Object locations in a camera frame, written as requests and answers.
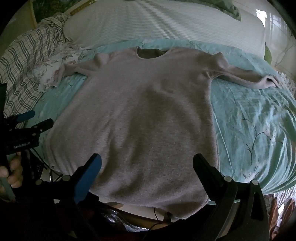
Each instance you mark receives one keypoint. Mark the person's left hand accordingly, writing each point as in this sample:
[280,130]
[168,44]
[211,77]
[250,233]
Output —
[14,170]

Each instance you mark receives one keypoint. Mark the floral cloth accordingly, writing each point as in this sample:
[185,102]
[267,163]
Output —
[50,71]

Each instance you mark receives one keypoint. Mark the teal bed sheet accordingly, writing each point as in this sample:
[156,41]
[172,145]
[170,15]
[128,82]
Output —
[245,115]

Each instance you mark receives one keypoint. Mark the plaid blanket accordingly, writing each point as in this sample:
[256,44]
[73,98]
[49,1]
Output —
[27,60]

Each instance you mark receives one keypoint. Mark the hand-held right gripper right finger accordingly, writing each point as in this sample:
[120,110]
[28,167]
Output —
[205,172]

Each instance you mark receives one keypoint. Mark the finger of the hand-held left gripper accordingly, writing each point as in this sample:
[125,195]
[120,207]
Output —
[42,125]
[26,115]

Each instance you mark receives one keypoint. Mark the green quilt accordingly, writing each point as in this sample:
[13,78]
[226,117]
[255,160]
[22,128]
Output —
[223,5]

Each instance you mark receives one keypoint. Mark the grey knit sweater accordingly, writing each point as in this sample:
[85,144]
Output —
[150,115]

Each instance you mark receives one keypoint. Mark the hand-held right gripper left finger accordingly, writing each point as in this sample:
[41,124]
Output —
[90,176]

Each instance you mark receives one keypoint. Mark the framed wall picture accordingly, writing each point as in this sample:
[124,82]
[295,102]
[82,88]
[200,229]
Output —
[50,7]

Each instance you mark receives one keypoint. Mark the white ribbed pillow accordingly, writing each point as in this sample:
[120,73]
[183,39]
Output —
[161,25]

